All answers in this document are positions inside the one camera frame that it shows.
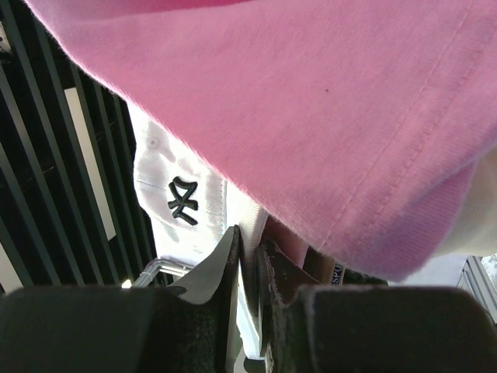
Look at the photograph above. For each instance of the pink t-shirt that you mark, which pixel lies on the pink t-shirt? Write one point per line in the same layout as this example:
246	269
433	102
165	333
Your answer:
368	128

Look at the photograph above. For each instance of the dark green cap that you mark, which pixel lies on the dark green cap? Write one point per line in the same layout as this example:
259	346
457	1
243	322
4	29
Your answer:
357	278

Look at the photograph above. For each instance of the aluminium rail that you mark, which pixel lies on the aluminium rail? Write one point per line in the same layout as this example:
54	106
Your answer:
161	266

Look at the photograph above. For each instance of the white cap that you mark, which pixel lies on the white cap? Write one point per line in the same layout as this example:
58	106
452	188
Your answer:
190	207

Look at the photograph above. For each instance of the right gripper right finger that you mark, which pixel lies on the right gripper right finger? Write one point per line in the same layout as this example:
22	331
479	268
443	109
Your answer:
306	326

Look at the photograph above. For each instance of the pink baseball cap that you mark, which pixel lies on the pink baseball cap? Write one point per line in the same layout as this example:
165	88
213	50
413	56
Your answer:
289	243

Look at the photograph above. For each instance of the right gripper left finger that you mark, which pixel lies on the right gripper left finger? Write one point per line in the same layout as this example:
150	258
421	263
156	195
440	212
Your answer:
187	326

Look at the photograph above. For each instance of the khaki hat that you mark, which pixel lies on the khaki hat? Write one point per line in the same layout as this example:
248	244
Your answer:
323	269

